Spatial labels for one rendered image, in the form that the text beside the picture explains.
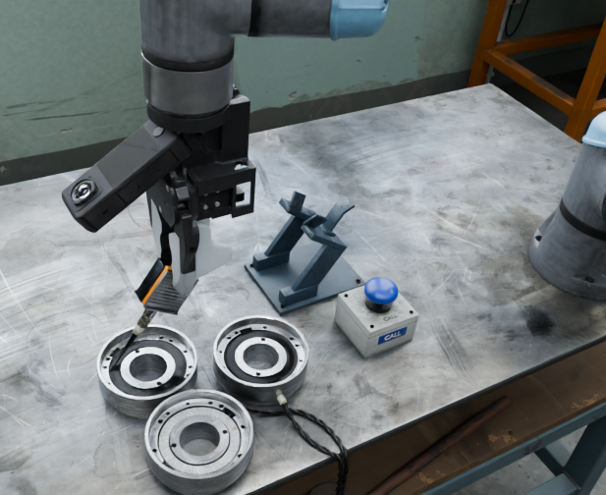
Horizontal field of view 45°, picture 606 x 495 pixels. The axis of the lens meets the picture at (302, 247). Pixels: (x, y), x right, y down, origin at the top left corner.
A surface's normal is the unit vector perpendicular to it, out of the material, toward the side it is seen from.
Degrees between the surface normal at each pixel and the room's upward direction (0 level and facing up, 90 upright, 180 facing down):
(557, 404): 0
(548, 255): 73
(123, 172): 32
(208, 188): 90
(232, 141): 90
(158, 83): 90
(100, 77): 90
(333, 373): 0
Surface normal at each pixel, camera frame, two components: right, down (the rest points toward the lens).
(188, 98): 0.03, 0.64
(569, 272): -0.54, 0.22
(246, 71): 0.49, 0.59
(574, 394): 0.09, -0.77
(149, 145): -0.37, -0.50
